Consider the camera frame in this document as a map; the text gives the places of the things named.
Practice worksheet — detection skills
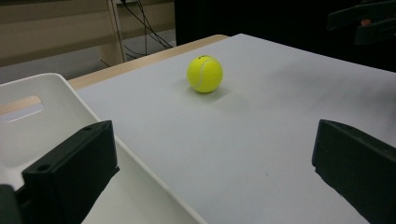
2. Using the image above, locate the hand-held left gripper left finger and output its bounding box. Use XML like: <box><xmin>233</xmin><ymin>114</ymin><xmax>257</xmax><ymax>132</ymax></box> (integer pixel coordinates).
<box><xmin>21</xmin><ymin>120</ymin><xmax>120</xmax><ymax>224</ymax></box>

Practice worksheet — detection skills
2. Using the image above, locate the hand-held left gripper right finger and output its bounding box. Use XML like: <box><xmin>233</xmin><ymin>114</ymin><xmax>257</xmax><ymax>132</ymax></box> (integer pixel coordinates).
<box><xmin>311</xmin><ymin>119</ymin><xmax>396</xmax><ymax>224</ymax></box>

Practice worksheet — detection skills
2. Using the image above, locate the white plastic basket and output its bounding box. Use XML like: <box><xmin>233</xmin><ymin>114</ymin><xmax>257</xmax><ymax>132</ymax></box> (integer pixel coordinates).
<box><xmin>0</xmin><ymin>73</ymin><xmax>208</xmax><ymax>224</ymax></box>

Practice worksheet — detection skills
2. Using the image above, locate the yellow tennis ball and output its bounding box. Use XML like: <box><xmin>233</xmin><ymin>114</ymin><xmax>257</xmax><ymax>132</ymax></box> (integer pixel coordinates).
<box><xmin>186</xmin><ymin>54</ymin><xmax>224</xmax><ymax>94</ymax></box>

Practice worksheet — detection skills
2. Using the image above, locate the black backdrop panel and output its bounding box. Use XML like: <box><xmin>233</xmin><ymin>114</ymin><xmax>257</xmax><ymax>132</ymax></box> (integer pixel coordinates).
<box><xmin>174</xmin><ymin>0</ymin><xmax>396</xmax><ymax>73</ymax></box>

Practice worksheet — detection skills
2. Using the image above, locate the white table cover sheet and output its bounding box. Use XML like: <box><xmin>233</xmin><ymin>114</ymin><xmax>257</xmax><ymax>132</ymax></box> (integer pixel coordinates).
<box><xmin>76</xmin><ymin>33</ymin><xmax>396</xmax><ymax>224</ymax></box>

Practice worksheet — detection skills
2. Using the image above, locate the beige wooden desk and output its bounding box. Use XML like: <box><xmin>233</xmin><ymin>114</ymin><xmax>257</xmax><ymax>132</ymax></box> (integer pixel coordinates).
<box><xmin>0</xmin><ymin>0</ymin><xmax>176</xmax><ymax>68</ymax></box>

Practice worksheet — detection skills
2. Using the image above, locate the black cable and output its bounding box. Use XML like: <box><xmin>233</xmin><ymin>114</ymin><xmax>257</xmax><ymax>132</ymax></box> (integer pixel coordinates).
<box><xmin>120</xmin><ymin>0</ymin><xmax>174</xmax><ymax>61</ymax></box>

